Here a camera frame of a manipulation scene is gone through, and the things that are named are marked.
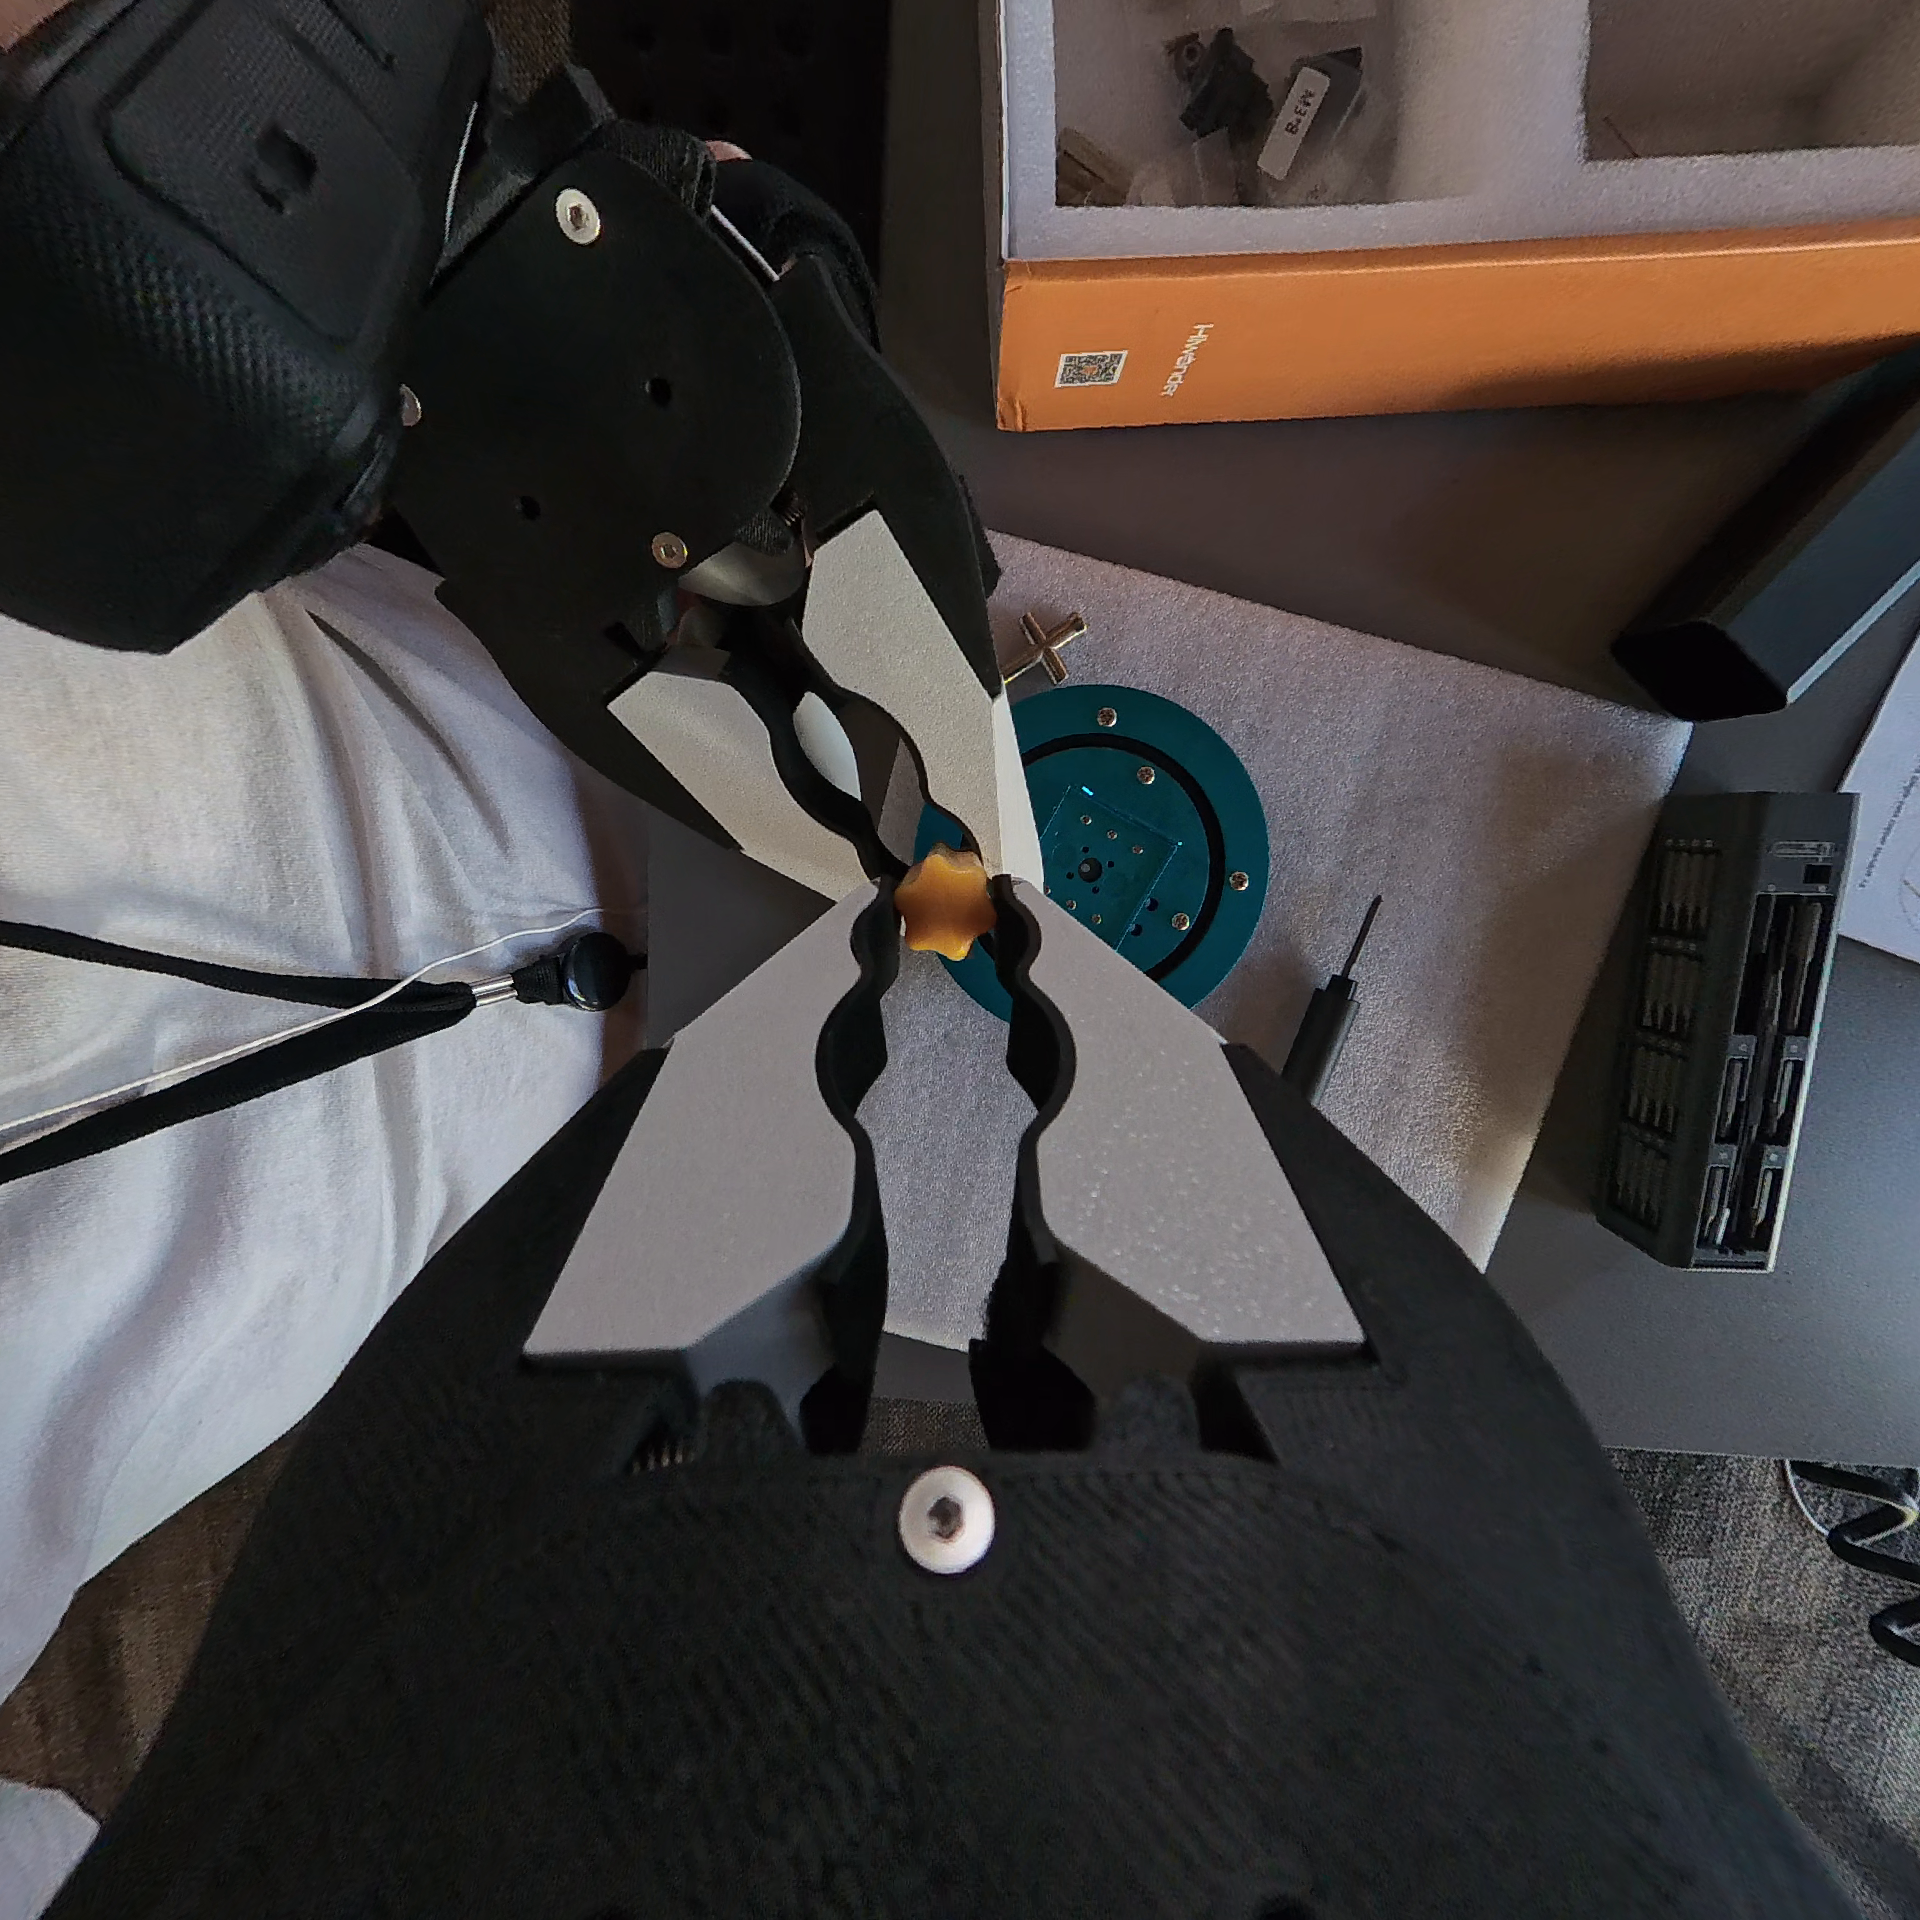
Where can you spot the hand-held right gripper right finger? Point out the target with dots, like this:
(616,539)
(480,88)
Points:
(1183,1202)

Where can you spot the metal cross socket wrench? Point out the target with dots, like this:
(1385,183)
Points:
(1045,644)

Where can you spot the clear bag of small parts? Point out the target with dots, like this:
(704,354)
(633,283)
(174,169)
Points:
(1309,117)

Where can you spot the blue round metal turntable base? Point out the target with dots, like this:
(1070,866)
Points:
(1201,793)

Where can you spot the cardboard box with white flaps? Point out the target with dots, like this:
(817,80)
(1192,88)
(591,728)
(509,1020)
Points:
(1428,329)

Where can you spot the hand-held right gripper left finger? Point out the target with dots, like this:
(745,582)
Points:
(704,1202)

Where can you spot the white foam sheet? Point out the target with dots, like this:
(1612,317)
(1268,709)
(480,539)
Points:
(1428,901)

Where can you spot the dark bit case sleeve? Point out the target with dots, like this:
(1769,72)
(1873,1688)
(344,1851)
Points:
(1795,552)

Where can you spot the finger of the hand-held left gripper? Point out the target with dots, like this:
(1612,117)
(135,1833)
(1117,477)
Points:
(704,751)
(912,644)

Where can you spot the black screwdriver bit case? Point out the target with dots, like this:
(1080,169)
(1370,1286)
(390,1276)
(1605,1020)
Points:
(1666,1048)

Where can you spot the black electric screwdriver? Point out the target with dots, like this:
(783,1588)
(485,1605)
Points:
(1329,1020)

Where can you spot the printed instruction sheet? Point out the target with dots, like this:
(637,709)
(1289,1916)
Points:
(1892,810)

